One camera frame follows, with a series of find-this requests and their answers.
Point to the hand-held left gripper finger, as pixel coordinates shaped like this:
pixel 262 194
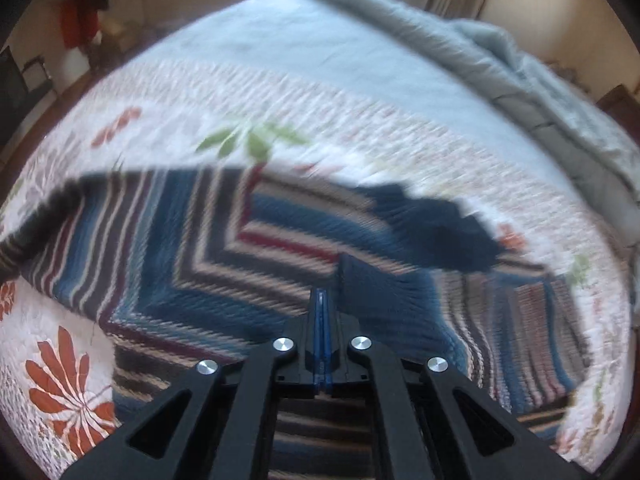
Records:
pixel 317 330
pixel 327 330

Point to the striped knit sweater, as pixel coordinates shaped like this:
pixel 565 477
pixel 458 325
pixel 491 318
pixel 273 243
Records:
pixel 200 240

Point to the floral quilt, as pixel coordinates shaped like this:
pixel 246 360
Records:
pixel 350 125

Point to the grey comforter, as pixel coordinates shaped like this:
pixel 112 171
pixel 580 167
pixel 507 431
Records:
pixel 500 60

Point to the wooden headboard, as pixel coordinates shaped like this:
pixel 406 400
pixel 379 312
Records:
pixel 620 102

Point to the black chair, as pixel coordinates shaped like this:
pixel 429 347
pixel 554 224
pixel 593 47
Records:
pixel 20 90

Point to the red hanging garment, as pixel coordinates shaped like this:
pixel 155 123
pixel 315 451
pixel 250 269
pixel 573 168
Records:
pixel 77 22

